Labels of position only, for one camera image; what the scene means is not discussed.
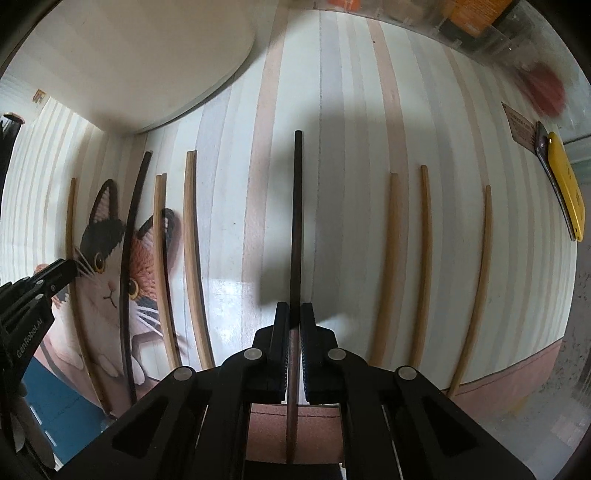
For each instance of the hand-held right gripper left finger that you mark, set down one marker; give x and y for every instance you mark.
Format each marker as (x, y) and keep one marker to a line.
(283, 323)

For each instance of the clear plastic condiment bin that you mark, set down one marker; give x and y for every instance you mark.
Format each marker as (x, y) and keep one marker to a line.
(415, 18)

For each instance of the orange packet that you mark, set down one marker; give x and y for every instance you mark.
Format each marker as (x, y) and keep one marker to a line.
(345, 3)

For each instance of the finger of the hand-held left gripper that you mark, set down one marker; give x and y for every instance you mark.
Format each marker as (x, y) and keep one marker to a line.
(57, 272)
(8, 134)

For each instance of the beige utensil holder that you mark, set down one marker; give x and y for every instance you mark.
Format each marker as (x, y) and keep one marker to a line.
(138, 60)

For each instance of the striped cat print mat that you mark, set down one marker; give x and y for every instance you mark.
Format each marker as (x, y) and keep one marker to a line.
(346, 138)

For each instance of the brown card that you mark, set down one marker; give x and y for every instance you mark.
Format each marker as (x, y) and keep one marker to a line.
(519, 124)

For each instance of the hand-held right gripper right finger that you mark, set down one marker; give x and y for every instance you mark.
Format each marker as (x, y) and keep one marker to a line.
(308, 323)

